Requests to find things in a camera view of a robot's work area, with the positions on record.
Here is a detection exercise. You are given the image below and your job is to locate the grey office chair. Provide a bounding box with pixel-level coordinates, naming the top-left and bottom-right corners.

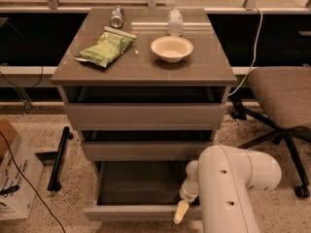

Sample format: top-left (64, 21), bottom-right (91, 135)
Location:
top-left (230, 66), bottom-right (311, 198)

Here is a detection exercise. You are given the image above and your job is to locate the clear plastic water bottle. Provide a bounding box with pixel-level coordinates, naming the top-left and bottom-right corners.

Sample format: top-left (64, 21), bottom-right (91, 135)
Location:
top-left (167, 9), bottom-right (183, 37)

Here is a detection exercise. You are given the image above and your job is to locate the black floor cable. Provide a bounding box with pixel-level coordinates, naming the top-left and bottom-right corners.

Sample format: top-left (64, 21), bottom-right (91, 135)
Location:
top-left (0, 131), bottom-right (66, 233)

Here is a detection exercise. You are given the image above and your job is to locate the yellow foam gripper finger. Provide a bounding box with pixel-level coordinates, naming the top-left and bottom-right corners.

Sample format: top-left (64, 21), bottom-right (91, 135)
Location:
top-left (174, 200), bottom-right (190, 224)

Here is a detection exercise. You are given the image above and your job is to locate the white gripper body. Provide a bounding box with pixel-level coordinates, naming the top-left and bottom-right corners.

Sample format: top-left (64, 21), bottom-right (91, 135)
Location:
top-left (180, 177), bottom-right (198, 203)

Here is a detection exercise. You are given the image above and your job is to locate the grey middle drawer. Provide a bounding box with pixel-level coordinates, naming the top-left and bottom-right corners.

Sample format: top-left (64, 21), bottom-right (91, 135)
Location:
top-left (82, 141), bottom-right (211, 161)

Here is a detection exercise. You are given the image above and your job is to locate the silver soda can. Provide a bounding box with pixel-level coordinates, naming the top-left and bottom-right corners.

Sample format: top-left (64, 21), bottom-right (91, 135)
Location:
top-left (111, 6), bottom-right (124, 28)

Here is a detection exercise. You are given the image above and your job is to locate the white hanging cable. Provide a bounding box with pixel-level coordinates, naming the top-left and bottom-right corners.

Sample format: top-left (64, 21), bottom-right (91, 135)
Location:
top-left (227, 7), bottom-right (263, 98)

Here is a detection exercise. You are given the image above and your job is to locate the white cardboard box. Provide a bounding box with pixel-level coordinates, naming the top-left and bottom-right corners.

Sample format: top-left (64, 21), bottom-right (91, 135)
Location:
top-left (0, 119), bottom-right (44, 220)

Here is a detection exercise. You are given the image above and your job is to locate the grey drawer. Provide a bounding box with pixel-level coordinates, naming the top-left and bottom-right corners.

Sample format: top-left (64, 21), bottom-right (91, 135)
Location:
top-left (64, 103), bottom-right (226, 131)
top-left (82, 141), bottom-right (211, 161)
top-left (84, 161), bottom-right (187, 221)

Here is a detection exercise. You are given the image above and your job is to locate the green chip bag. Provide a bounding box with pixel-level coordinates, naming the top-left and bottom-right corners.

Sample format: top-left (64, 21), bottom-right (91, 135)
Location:
top-left (75, 26), bottom-right (136, 68)

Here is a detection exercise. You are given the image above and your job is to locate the grey drawer cabinet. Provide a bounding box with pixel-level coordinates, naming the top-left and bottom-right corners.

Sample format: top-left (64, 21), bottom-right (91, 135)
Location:
top-left (50, 7), bottom-right (237, 167)

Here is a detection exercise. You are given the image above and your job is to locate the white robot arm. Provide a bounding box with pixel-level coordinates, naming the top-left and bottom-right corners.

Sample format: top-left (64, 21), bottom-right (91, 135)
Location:
top-left (174, 145), bottom-right (282, 233)

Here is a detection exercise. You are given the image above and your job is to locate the white paper bowl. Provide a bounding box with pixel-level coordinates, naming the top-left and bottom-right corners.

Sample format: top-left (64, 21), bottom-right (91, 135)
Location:
top-left (151, 36), bottom-right (193, 63)

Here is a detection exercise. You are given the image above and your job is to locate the black metal bar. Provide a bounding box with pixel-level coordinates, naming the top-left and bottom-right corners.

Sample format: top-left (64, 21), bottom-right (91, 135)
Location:
top-left (48, 126), bottom-right (73, 191)

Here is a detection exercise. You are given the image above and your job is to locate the grey bottom drawer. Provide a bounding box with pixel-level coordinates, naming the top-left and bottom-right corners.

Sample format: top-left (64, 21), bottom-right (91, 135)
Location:
top-left (84, 161), bottom-right (187, 221)

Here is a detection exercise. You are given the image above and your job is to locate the grey top drawer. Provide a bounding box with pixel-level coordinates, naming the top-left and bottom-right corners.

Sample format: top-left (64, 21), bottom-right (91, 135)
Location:
top-left (64, 103), bottom-right (226, 131)

